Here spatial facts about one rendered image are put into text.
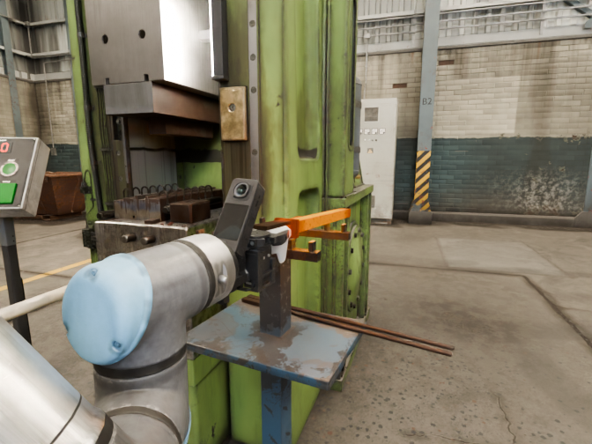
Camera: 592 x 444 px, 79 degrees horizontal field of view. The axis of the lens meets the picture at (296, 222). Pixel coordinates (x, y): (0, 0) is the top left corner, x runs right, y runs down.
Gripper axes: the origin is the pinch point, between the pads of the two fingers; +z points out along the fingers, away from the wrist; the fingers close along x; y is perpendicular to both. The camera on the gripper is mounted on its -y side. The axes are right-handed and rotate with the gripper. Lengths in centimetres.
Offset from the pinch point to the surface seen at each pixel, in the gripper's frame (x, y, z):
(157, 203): -63, 3, 32
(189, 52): -59, -47, 46
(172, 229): -52, 10, 27
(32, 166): -109, -8, 20
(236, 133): -41, -20, 46
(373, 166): -111, -3, 556
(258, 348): -10.7, 31.4, 10.3
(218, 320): -28.3, 31.6, 18.3
